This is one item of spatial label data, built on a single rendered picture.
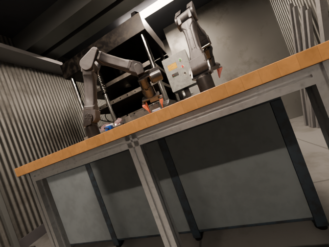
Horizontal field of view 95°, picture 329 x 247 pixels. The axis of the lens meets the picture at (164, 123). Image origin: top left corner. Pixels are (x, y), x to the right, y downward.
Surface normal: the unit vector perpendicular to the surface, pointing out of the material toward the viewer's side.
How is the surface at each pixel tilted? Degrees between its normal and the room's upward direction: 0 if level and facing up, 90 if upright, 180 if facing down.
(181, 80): 90
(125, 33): 90
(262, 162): 90
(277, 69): 90
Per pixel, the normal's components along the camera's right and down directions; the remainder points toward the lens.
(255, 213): -0.30, 0.11
